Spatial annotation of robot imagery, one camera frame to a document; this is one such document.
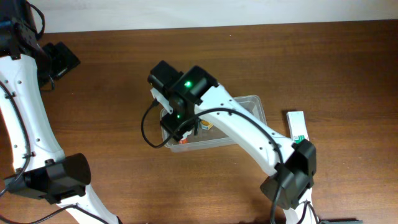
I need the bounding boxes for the small gold-lidded balm jar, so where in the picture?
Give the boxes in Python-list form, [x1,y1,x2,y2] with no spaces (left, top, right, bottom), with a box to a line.
[200,120,213,130]

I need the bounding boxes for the white medicine box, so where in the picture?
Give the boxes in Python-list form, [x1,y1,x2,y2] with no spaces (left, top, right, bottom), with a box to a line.
[287,111,309,144]

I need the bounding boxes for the orange tube white cap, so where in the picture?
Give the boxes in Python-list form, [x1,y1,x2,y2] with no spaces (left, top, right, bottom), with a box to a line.
[178,132,190,144]

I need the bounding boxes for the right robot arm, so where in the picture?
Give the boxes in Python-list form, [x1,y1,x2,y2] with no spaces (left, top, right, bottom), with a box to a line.
[148,60,320,223]

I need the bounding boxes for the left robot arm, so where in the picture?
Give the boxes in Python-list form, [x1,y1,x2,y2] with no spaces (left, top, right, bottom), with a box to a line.
[1,1,119,223]

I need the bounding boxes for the clear plastic container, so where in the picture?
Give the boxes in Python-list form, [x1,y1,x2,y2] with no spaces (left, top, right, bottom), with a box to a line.
[165,95,267,152]

